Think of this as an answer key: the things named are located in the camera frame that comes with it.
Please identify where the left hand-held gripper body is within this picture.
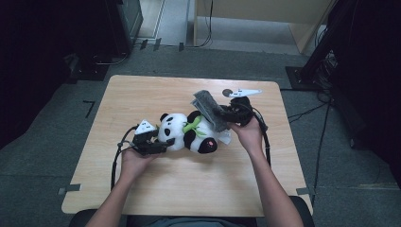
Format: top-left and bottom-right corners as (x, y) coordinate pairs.
(131, 119), (163, 156)

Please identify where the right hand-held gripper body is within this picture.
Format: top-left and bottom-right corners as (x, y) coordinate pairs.
(224, 88), (264, 128)

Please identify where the grey cloth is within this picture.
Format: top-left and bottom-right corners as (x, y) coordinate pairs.
(190, 89), (231, 133)

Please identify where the panda plush toy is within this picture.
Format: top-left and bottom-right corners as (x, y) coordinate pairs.
(156, 110), (233, 155)

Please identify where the person's left hand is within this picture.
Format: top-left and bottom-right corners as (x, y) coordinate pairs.
(120, 146), (163, 183)

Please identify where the person's right hand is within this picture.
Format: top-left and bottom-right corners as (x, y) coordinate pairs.
(228, 116), (267, 156)

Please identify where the person's torso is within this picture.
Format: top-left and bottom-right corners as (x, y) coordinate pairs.
(126, 215), (260, 227)

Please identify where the grey floor tape piece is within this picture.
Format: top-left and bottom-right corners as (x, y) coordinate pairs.
(295, 186), (317, 197)
(57, 183), (82, 196)

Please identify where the black metal stand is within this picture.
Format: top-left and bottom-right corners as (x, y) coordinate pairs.
(285, 0), (349, 93)

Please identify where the light wooden furniture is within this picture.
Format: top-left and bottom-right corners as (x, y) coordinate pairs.
(192, 0), (336, 55)

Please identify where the dark cabinet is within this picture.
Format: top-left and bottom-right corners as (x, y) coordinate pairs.
(105, 0), (145, 57)

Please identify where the left hand-held gripper cable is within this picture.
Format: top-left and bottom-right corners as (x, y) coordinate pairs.
(110, 125), (140, 192)

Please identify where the hand-held gripper cable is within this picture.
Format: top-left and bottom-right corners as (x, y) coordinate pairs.
(251, 106), (272, 167)
(110, 125), (140, 192)

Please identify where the right hand-held gripper cable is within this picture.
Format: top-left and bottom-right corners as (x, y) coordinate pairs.
(251, 106), (272, 167)

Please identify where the short black floor cable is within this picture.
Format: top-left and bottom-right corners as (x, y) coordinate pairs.
(287, 101), (329, 125)

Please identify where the black floor cable loop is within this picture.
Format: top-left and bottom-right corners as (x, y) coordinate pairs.
(91, 51), (131, 66)

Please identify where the black hanging cable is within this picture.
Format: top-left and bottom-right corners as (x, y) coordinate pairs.
(188, 0), (215, 49)

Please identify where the long black floor cable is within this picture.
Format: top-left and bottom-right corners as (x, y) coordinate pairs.
(311, 103), (333, 207)

